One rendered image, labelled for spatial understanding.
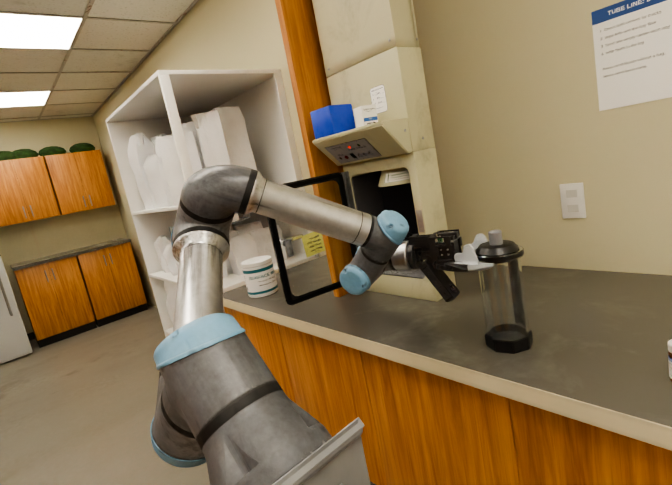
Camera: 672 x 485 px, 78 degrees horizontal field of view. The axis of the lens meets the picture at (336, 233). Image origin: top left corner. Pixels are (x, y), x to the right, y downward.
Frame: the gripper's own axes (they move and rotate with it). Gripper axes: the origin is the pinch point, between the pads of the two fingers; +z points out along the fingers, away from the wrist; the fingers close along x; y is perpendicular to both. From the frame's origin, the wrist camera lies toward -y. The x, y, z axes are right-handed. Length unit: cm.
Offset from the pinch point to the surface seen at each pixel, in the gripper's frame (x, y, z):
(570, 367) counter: -7.7, -20.2, 13.3
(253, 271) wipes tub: 21, -8, -102
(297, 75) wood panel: 25, 60, -63
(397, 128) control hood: 18.2, 34.5, -26.9
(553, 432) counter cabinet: -14.4, -30.9, 10.0
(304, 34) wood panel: 32, 73, -61
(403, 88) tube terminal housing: 24, 45, -25
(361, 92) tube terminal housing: 28, 49, -41
